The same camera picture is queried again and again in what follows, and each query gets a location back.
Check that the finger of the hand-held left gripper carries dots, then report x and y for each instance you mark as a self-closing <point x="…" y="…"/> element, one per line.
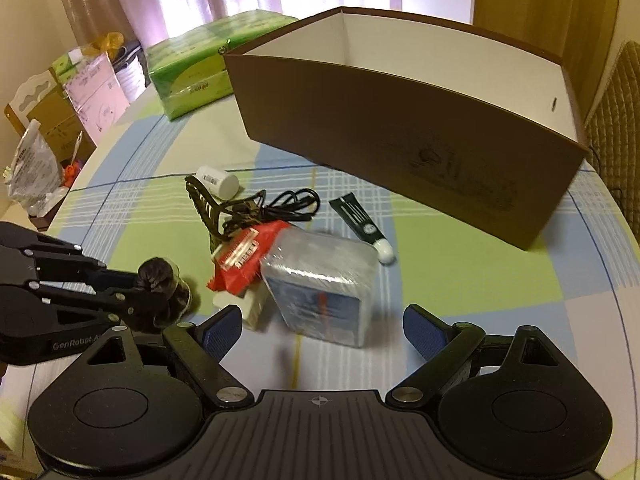
<point x="75" y="257"/>
<point x="100" y="300"/>

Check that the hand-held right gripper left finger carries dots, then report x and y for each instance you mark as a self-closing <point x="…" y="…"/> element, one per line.
<point x="222" y="332"/>

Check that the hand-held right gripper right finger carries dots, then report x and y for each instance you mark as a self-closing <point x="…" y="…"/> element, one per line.
<point x="422" y="330"/>

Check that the white plug adapter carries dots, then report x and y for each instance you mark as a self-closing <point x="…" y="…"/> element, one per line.
<point x="252" y="312"/>

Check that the red snack packet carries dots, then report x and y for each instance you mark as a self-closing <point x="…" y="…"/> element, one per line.
<point x="240" y="260"/>

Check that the blue small packet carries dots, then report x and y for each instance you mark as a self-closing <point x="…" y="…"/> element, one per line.
<point x="320" y="285"/>

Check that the dark green tube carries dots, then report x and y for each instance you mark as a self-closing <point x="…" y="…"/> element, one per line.
<point x="357" y="217"/>

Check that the black hair claw clip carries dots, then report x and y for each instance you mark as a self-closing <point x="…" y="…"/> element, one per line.
<point x="200" y="200"/>

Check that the white pill bottle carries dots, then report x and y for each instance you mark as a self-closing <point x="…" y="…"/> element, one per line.
<point x="220" y="181"/>

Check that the brown cardboard box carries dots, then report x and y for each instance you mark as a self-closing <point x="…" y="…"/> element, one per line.
<point x="400" y="125"/>

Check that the clear printed plastic bag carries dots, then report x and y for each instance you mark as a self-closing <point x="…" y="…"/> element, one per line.
<point x="30" y="170"/>

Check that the tan cardboard carton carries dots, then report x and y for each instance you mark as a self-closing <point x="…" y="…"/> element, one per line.
<point x="50" y="120"/>

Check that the pink box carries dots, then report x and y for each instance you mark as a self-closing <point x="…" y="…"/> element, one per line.
<point x="97" y="95"/>

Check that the yellow plastic bag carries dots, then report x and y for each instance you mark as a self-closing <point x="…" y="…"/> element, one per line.
<point x="111" y="42"/>

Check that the green tissue multipack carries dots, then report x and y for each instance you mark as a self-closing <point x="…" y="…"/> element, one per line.
<point x="200" y="55"/>

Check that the chair with quilted cover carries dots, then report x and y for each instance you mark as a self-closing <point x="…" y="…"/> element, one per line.
<point x="615" y="125"/>

